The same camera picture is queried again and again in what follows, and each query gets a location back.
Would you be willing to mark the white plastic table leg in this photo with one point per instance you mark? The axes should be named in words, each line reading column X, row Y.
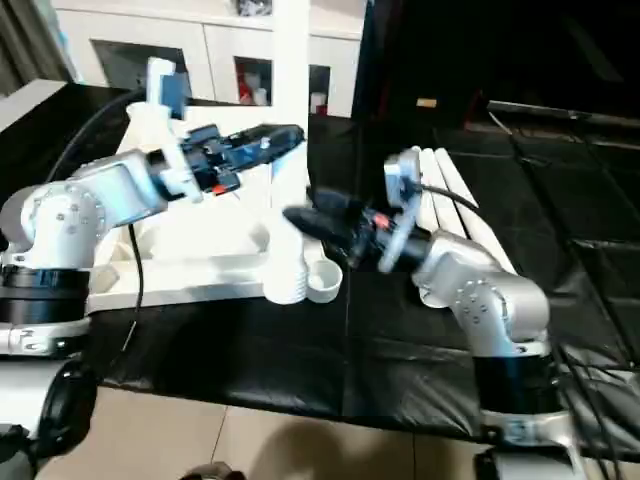
column 290, row 100
column 467, row 205
column 450, row 200
column 433, row 200

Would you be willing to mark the white plastic children's table top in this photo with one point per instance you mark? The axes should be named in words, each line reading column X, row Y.
column 200, row 240

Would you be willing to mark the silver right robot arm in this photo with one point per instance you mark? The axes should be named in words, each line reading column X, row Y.
column 490, row 300

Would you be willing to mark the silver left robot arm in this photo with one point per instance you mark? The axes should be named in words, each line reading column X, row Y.
column 70, row 215

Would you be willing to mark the red bottle in cabinet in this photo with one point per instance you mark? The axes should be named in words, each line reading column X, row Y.
column 243, row 82

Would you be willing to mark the black work mat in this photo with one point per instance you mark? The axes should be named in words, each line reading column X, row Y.
column 300, row 350

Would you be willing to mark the white glass-door cabinet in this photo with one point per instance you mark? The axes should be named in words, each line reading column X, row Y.
column 220, row 30

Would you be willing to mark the dark object on cabinet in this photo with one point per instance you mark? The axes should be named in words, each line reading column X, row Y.
column 253, row 7

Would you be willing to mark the small beige tag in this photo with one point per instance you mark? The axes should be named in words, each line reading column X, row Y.
column 426, row 102

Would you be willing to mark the grey curtain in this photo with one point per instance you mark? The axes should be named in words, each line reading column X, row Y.
column 25, row 40

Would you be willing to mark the black metal bar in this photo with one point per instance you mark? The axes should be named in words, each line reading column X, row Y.
column 560, row 110

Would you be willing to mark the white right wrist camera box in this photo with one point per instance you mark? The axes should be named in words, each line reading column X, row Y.
column 403, row 185

